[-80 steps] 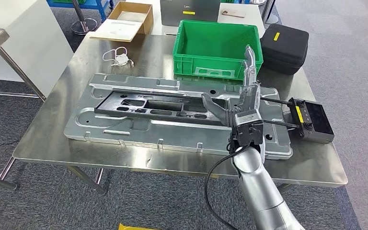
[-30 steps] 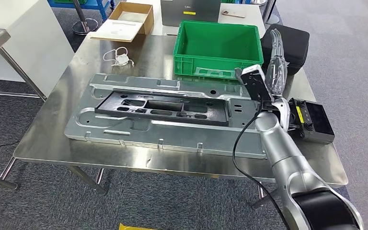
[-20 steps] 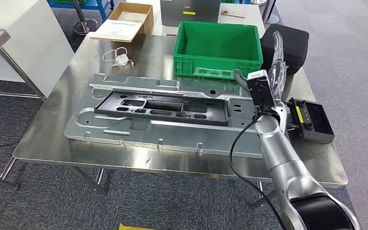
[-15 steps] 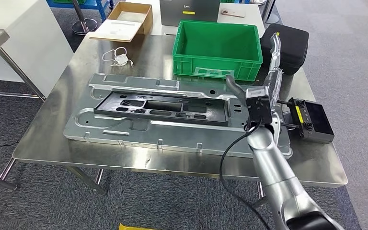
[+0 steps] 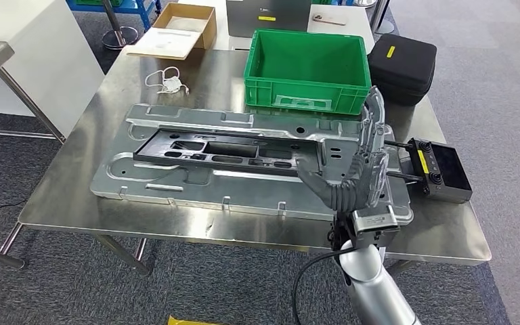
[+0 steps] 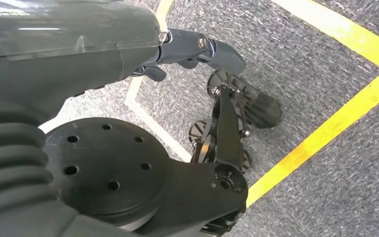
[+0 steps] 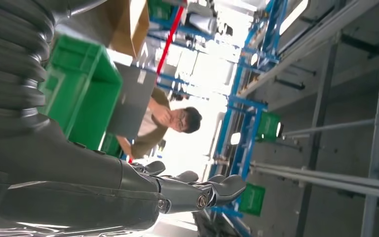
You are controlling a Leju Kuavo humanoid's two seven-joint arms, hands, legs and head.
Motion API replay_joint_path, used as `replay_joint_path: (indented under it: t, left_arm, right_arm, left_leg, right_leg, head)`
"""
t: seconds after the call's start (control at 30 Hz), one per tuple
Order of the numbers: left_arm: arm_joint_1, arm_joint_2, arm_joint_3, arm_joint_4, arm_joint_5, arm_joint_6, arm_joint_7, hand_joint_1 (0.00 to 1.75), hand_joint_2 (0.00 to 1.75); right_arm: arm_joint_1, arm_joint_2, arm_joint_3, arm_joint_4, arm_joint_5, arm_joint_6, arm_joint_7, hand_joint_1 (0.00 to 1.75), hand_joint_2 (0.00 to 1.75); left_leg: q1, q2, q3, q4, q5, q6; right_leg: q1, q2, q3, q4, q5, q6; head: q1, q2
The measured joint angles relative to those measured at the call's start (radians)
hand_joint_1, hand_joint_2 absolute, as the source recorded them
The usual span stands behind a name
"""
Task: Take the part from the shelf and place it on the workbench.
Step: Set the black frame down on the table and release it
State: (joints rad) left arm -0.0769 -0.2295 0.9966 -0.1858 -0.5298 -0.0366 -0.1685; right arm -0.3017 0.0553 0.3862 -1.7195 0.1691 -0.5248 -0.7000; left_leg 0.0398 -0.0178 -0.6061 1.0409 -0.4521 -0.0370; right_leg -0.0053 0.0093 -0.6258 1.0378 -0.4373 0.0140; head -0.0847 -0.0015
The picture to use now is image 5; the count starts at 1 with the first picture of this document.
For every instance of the yellow floor tape rectangle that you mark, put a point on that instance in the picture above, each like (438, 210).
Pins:
(183, 321)

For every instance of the white face mask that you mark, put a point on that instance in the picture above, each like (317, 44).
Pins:
(172, 84)

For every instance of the blue metal cart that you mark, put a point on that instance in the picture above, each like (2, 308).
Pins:
(143, 6)

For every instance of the chrome stanchion post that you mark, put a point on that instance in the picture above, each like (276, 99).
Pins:
(120, 36)
(381, 20)

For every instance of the grey laptop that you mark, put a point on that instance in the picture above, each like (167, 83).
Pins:
(269, 15)

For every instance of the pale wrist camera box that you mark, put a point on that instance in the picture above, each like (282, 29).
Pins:
(374, 220)

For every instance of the open cardboard box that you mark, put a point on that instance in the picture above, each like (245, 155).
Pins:
(166, 42)

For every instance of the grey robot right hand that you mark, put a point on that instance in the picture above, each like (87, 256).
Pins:
(367, 179)

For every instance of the black plastic car trim part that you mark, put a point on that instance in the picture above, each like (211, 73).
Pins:
(152, 152)

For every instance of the green plastic crate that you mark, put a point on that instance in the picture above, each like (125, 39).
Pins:
(260, 92)

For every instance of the steel workbench table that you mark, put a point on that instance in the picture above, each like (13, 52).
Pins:
(107, 224)

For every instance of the small brown flat item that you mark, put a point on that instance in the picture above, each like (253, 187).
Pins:
(329, 20)

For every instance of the black antenna remote controller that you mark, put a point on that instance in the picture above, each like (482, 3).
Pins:
(448, 172)

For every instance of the black zip case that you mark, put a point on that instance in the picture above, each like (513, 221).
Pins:
(403, 67)

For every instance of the stamped grey metal panel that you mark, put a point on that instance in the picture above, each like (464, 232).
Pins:
(175, 188)

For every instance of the black camera bracket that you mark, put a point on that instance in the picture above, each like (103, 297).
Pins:
(376, 237)

